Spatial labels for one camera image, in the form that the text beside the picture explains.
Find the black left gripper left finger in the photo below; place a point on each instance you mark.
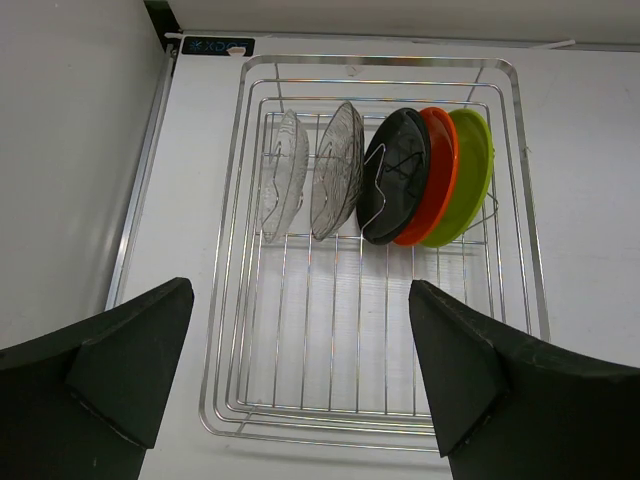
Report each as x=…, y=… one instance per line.
x=87, y=401

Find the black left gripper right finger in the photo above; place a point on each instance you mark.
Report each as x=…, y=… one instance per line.
x=506, y=405

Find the clear textured glass plate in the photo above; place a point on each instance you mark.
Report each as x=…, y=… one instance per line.
x=284, y=175

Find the lime green plastic plate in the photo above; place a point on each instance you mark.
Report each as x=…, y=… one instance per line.
x=475, y=170

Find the black plastic plate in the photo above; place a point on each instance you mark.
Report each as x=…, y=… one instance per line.
x=396, y=169

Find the orange plastic plate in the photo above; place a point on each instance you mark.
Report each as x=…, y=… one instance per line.
x=442, y=177

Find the blue brand label sticker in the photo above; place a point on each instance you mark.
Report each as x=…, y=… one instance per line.
x=217, y=46

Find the aluminium table edge rail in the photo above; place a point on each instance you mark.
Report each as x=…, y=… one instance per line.
x=141, y=181

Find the chrome wire dish rack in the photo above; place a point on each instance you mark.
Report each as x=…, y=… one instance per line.
x=310, y=341

